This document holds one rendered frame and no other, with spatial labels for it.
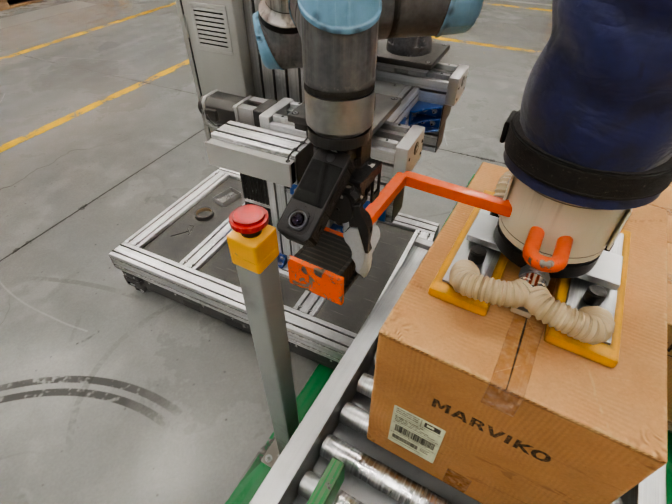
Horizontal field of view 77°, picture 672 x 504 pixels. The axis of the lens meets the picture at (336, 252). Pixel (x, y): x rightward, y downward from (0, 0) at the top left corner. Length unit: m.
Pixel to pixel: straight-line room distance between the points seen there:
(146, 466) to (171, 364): 0.39
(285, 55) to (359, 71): 0.59
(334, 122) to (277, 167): 0.65
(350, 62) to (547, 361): 0.51
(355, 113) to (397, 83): 1.10
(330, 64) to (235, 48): 0.96
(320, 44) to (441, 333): 0.46
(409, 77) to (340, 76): 1.10
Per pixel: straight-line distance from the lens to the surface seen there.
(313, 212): 0.46
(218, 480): 1.62
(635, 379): 0.77
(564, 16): 0.61
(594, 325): 0.68
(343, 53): 0.43
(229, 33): 1.37
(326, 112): 0.45
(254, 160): 1.12
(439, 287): 0.73
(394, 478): 1.01
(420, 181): 0.75
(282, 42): 0.99
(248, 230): 0.74
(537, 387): 0.69
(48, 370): 2.10
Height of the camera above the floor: 1.49
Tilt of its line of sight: 43 degrees down
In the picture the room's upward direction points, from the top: straight up
